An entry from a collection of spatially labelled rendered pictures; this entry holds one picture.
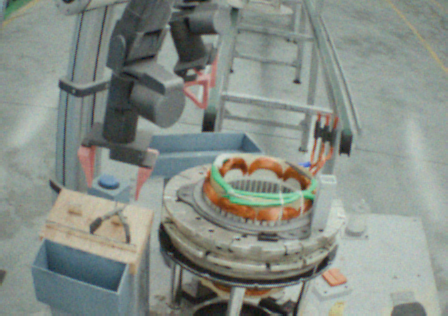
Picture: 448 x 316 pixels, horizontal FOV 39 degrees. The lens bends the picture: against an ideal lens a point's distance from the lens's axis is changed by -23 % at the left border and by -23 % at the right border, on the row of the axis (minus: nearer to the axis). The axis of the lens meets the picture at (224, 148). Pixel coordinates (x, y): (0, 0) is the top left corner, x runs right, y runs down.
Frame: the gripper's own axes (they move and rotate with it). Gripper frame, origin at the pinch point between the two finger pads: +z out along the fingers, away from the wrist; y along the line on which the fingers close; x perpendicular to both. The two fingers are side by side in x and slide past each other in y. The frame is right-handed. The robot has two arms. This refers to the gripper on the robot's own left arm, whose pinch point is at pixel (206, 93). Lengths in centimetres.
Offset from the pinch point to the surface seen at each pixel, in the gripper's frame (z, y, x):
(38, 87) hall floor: 99, 268, 213
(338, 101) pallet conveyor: 75, 122, -7
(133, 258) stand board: -1, -50, 3
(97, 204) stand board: -1.7, -35.3, 13.8
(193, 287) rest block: 26.9, -28.1, 6.7
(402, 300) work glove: 54, -20, -38
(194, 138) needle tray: 10.8, 2.4, 6.5
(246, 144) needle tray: 16.2, 5.6, -2.5
